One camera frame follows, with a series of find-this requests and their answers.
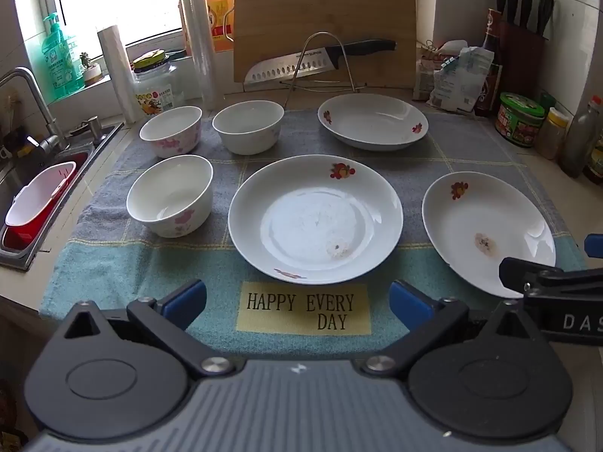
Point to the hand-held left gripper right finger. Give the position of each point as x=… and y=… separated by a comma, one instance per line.
x=410, y=302

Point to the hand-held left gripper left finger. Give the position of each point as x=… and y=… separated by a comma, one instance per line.
x=186, y=299

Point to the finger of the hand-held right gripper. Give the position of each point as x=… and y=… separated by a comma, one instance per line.
x=523, y=275
x=594, y=246

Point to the white bowl pink flowers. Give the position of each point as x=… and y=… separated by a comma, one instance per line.
x=247, y=127
x=172, y=127
x=165, y=197

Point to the deep white fruit-print plate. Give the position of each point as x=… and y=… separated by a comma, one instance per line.
x=372, y=120

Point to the checked grey teal cloth mat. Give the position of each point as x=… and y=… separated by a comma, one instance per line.
x=141, y=268

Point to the yellow oil bottle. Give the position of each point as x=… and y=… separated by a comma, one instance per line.
x=596, y=160

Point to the clear plastic bottle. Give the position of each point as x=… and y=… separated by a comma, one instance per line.
x=579, y=141

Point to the yellow lid spice jar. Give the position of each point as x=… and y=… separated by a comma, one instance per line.
x=551, y=134

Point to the green lid sauce jar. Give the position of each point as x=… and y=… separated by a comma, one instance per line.
x=518, y=122

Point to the small green cap container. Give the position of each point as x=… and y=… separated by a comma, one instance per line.
x=548, y=100

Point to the steel sink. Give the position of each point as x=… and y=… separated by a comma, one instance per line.
x=21, y=259

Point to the red and white basket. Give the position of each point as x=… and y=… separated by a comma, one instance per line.
x=42, y=183

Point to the metal sink fitting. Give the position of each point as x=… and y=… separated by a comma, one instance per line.
x=94, y=127

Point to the dark red knife block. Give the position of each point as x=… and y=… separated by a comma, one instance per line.
x=523, y=61

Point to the white plastic packet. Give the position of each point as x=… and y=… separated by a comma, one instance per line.
x=459, y=84

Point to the glass jar yellow lid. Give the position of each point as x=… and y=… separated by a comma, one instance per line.
x=153, y=94

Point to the orange print packet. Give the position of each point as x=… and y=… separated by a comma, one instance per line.
x=424, y=80

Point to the dark soy sauce bottle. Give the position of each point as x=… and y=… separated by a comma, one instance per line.
x=492, y=33

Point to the metal faucet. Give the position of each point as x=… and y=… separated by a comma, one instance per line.
x=40, y=103

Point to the small potted plant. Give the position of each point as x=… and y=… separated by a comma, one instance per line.
x=90, y=73

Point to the tall cling film roll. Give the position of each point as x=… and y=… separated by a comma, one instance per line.
x=198, y=42

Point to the green dish soap bottle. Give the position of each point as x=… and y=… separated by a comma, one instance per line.
x=59, y=61

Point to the orange cooking oil bottle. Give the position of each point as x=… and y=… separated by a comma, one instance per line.
x=219, y=14

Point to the wooden cutting board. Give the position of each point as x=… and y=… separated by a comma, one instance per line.
x=325, y=9

